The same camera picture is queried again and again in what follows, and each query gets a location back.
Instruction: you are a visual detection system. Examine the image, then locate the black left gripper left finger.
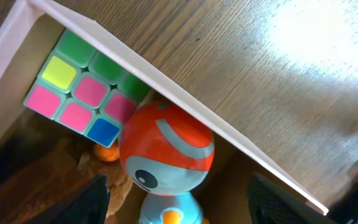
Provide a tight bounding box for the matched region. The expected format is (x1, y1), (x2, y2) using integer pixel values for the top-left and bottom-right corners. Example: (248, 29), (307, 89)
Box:
(26, 175), (110, 224)

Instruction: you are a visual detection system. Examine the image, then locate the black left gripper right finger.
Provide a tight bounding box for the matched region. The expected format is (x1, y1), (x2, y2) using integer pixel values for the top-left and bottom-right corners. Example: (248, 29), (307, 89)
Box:
(247, 173), (336, 224)

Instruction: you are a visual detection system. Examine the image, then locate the brown plush toy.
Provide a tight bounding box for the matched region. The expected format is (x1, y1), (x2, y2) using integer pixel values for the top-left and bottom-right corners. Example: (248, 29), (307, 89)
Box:
(0, 138), (132, 223)

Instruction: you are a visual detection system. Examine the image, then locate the red and grey ball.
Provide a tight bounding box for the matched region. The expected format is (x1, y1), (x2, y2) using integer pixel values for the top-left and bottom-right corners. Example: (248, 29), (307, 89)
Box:
(119, 101), (214, 196)

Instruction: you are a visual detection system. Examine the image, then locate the colourful puzzle cube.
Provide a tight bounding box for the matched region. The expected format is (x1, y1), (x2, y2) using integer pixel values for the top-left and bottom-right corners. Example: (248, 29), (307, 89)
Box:
(24, 29), (150, 147)

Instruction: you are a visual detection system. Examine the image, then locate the orange duck toy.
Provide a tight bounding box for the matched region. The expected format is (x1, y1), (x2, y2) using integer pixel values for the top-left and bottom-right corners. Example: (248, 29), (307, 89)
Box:
(139, 192), (210, 224)

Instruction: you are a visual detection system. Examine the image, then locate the pink cardboard box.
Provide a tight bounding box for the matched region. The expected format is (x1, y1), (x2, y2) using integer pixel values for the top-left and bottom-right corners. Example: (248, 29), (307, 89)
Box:
(0, 1), (328, 214)

